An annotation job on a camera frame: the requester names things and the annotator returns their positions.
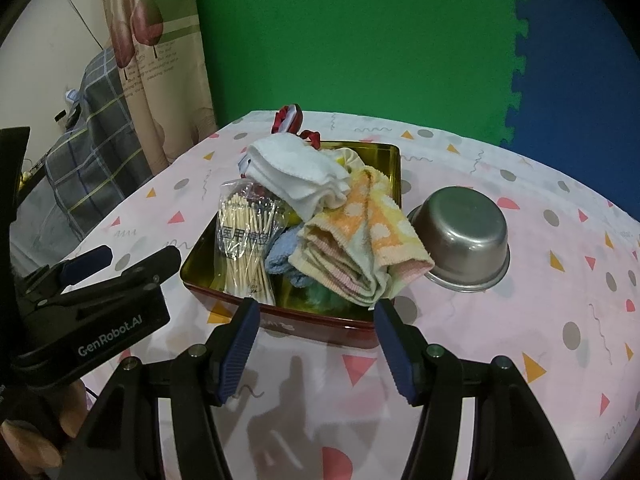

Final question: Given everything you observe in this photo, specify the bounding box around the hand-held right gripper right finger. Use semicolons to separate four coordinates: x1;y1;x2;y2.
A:
374;300;576;480

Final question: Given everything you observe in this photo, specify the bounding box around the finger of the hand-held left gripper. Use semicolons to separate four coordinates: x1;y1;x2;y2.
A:
55;246;183;306
25;245;113;303

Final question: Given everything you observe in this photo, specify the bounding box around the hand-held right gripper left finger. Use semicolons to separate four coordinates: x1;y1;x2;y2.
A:
57;297;261;480

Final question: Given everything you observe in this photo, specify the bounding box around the dark red tin box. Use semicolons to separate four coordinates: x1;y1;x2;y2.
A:
180;141;401;350

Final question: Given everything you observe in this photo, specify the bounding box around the clear bag of cotton swabs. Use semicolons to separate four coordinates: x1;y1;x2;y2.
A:
216;180;288;306

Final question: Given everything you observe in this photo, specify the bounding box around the blue fluffy towel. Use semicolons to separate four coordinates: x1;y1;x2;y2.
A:
264;227;313;288

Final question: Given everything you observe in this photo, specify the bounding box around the pastel dotted towel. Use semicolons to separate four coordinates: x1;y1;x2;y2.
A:
288;167;435;306

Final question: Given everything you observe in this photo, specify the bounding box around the stainless steel bowl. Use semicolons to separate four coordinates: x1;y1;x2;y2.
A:
406;186;511;293

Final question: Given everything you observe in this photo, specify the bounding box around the white towel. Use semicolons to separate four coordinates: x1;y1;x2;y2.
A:
245;134;351;216

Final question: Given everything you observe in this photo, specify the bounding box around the red and grey fabric item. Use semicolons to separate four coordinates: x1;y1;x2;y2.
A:
271;103;322;150

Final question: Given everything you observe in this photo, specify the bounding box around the person's left hand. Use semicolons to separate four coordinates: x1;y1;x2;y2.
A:
0;379;88;480

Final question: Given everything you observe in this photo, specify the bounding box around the grey plaid blanket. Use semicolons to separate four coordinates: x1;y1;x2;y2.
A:
10;45;153;271

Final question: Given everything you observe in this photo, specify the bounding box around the pink patterned tablecloth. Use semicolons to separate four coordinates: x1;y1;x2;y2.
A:
65;109;640;480

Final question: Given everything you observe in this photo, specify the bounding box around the small black device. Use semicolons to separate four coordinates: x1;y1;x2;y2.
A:
52;89;86;128

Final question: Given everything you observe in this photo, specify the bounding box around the beige floral curtain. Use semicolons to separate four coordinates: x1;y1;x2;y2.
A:
97;0;218;176

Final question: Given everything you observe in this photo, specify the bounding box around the green foam mat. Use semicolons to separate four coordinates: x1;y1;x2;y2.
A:
190;0;531;148

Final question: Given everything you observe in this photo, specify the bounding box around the blue foam mat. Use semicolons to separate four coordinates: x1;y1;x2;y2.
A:
497;0;640;191

